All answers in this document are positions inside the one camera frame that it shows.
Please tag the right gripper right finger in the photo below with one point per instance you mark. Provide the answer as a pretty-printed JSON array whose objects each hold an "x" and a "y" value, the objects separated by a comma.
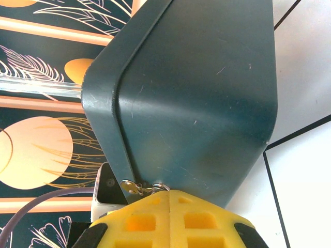
[{"x": 207, "y": 224}]

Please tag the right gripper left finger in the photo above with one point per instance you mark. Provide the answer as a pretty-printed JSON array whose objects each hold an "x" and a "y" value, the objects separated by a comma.
[{"x": 134, "y": 224}]

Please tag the small metal key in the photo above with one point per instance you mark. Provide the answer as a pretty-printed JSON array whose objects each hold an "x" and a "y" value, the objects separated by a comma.
[{"x": 129, "y": 188}]

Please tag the starry night tin box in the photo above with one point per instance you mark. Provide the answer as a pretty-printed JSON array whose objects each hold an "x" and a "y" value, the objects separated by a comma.
[{"x": 194, "y": 90}]

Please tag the clear plastic rod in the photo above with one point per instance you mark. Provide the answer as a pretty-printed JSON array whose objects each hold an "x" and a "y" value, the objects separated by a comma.
[{"x": 38, "y": 87}]

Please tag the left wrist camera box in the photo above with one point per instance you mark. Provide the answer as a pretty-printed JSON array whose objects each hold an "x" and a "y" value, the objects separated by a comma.
[{"x": 107, "y": 186}]

